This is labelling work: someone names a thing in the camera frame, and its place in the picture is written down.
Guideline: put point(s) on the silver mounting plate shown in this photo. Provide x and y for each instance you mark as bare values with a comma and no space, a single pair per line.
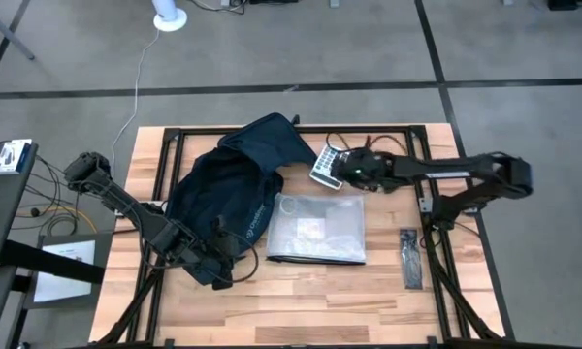
426,206

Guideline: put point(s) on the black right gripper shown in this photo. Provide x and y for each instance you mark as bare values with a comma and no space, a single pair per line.
368,169

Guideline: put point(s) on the dark grey side desk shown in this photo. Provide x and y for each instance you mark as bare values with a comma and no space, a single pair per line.
5,218

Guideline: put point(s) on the white pedestal tower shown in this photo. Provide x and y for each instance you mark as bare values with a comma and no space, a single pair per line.
170,22

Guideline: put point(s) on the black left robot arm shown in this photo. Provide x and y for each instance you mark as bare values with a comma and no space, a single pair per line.
126,206

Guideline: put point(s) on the black floor box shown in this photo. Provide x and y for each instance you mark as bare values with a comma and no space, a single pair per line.
561,4

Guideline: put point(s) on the black aluminium table frame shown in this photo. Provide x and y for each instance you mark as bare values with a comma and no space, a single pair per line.
359,128

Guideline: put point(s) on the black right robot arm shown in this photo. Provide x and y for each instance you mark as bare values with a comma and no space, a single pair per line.
446,167

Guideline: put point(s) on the small white blue box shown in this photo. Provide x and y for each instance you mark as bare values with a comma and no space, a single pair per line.
12,157

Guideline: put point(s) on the grey calculator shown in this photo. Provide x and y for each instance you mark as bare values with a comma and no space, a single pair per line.
322,167

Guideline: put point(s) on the black support beam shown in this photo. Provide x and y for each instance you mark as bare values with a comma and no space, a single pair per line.
53,262

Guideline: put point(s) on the grey metal leg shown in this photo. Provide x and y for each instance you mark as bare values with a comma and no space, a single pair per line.
7,32

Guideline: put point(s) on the navy blue backpack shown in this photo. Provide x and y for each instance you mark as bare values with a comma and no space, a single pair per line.
223,189

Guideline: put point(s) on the black round device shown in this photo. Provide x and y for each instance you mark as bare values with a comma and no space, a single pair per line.
281,205

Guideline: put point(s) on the black clamp bracket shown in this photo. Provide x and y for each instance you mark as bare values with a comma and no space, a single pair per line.
296,119

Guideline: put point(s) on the clear mesh zip pouch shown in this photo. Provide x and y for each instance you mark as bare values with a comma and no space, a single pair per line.
339,228

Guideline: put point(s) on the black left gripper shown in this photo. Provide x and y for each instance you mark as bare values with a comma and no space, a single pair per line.
218,257

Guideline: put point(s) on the grey monitor with white screen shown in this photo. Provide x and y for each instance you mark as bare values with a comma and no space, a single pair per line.
58,291

